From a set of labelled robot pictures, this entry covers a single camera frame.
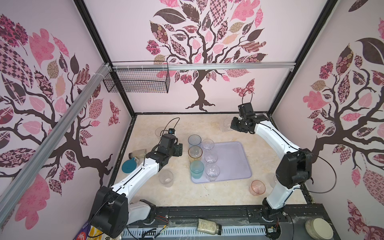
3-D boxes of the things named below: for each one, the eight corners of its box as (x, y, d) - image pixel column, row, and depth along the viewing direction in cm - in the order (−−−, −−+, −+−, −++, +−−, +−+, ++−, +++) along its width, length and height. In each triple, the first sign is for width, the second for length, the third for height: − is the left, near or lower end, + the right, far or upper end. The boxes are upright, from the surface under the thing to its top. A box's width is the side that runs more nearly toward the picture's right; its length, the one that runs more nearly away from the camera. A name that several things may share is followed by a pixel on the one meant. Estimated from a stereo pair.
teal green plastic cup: (188, 176, 89) (188, 170, 82) (193, 165, 93) (192, 159, 87) (200, 180, 87) (201, 174, 81) (204, 169, 92) (205, 162, 85)
